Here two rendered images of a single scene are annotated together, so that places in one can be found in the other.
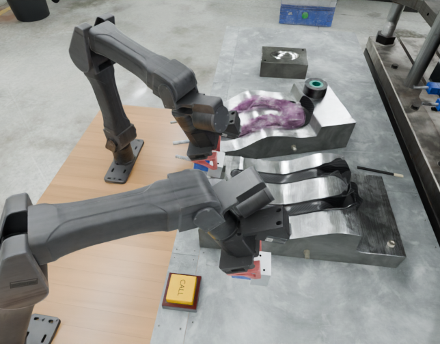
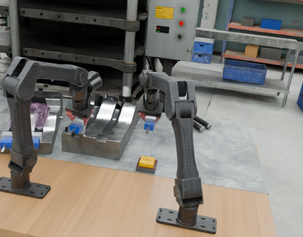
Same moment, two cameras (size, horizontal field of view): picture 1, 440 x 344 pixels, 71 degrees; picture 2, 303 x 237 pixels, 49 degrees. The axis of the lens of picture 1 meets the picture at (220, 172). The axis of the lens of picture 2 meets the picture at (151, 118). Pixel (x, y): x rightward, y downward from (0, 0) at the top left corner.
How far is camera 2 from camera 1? 1.34 m
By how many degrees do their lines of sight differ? 73
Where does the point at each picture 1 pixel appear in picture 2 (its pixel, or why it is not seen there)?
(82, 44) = (35, 74)
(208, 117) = (98, 79)
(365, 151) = not seen: hidden behind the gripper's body
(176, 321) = (161, 169)
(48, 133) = not seen: outside the picture
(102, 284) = (137, 195)
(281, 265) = (134, 140)
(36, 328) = (165, 216)
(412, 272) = not seen: hidden behind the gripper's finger
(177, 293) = (150, 161)
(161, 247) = (115, 173)
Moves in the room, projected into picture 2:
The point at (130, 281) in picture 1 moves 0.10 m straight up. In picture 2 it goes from (137, 185) to (139, 162)
